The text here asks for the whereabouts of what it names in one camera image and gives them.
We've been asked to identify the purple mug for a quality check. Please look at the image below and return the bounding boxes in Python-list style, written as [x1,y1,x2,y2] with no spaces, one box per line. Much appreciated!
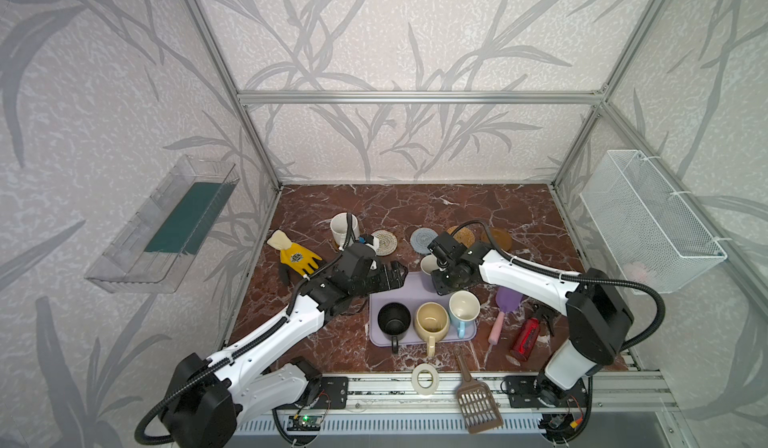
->
[420,254,440,275]

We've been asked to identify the multicolour woven round coaster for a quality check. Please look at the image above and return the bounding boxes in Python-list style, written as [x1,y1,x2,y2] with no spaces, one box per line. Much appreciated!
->
[372,230,397,257]

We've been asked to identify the grey woven round coaster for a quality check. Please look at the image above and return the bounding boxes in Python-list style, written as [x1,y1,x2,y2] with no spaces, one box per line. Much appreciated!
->
[410,227,438,255]

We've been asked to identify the white speckled mug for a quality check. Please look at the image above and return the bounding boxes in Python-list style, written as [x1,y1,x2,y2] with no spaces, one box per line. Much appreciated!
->
[330,212,360,250]

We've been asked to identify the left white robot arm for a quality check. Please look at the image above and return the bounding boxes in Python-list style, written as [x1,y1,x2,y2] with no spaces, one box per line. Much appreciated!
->
[134,242,408,447]

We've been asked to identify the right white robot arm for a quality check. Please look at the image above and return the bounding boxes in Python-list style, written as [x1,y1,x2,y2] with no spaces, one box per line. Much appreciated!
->
[428,232,666,405]

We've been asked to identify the light blue mug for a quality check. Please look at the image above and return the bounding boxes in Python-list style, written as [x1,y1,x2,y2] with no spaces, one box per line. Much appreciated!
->
[448,290,480,339]

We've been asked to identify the beige mug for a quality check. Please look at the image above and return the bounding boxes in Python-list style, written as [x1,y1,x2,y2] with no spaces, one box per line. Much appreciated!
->
[414,302,451,358]

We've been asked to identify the black mug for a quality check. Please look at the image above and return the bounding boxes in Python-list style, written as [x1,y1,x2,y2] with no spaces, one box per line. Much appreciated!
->
[377,302,411,355]

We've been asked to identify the purple pink spatula scoop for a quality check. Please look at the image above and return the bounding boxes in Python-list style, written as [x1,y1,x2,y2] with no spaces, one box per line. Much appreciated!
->
[488,287,523,346]

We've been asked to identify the lavender plastic tray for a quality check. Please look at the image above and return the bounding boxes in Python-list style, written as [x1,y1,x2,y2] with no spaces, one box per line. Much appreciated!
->
[367,272,479,348]

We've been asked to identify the yellow work glove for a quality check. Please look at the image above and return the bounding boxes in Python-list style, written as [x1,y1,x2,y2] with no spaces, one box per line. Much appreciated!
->
[266,230,323,286]

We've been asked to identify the red bottle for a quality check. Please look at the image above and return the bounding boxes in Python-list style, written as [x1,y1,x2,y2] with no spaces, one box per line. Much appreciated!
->
[510,317,541,362]

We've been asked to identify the white tape roll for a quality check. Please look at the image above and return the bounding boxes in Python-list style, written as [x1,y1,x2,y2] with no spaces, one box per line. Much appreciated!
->
[411,363,440,397]

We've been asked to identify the brown slotted litter scoop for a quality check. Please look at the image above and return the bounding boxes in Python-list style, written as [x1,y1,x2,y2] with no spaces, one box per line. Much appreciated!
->
[453,351,503,434]

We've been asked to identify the green circuit board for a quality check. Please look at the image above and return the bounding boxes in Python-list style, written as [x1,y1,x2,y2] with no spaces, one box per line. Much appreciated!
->
[286,415,324,432]

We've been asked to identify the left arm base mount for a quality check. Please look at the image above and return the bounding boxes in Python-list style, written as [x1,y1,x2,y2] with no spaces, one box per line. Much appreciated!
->
[296,376,349,410]

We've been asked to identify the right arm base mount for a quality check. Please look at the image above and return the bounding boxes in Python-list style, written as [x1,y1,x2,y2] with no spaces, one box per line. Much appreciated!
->
[500,373,593,409]

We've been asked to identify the white wire mesh basket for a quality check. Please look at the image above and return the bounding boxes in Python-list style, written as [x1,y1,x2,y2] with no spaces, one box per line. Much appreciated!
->
[580,150,727,294]

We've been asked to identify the clear plastic wall shelf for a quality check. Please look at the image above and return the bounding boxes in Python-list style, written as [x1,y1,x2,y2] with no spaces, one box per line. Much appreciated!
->
[85,155,240,294]

